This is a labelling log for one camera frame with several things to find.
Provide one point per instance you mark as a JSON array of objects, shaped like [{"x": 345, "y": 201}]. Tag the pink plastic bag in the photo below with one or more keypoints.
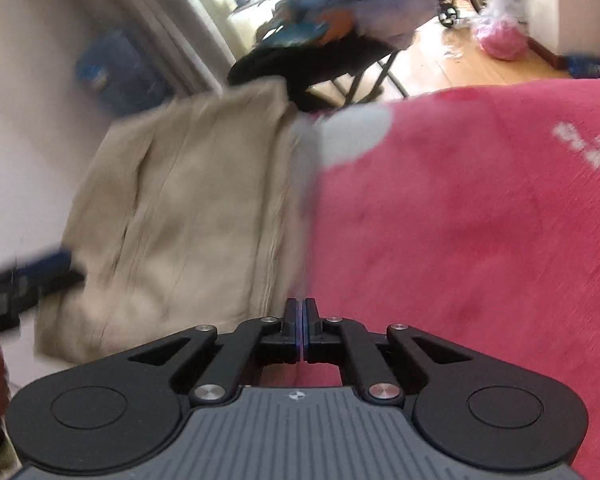
[{"x": 502, "y": 40}]

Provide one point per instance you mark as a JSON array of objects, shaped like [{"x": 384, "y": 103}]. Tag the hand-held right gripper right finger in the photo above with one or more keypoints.
[{"x": 310, "y": 335}]

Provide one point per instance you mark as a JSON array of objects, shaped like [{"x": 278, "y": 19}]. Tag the folding stool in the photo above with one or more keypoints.
[{"x": 380, "y": 75}]

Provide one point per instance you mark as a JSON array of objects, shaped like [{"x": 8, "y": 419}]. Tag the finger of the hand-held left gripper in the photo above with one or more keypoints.
[{"x": 50, "y": 272}]

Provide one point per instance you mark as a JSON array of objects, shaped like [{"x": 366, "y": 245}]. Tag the beige cargo pants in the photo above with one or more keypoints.
[{"x": 180, "y": 220}]

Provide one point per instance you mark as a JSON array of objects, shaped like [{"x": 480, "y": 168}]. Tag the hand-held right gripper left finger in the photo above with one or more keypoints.
[{"x": 292, "y": 335}]

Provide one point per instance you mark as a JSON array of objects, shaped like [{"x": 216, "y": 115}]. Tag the pink floral bedsheet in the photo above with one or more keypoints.
[{"x": 455, "y": 235}]

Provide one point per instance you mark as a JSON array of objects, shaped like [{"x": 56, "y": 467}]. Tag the blue storage box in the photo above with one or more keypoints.
[{"x": 120, "y": 70}]

